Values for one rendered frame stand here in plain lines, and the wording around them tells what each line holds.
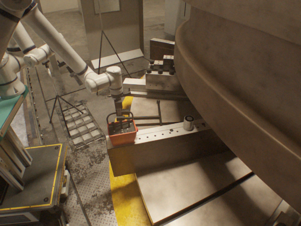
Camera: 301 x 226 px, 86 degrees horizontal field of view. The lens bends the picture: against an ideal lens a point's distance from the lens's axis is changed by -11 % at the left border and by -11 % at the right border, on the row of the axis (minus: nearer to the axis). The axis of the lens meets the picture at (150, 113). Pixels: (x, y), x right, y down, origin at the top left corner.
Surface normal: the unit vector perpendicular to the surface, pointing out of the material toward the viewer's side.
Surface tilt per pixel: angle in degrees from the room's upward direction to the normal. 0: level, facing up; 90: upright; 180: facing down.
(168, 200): 0
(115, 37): 90
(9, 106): 0
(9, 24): 105
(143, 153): 90
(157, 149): 90
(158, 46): 90
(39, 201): 0
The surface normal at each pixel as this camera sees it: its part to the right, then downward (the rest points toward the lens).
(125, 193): 0.00, -0.77
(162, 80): -0.14, 0.63
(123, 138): 0.25, 0.70
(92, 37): 0.56, 0.52
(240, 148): -0.90, 0.27
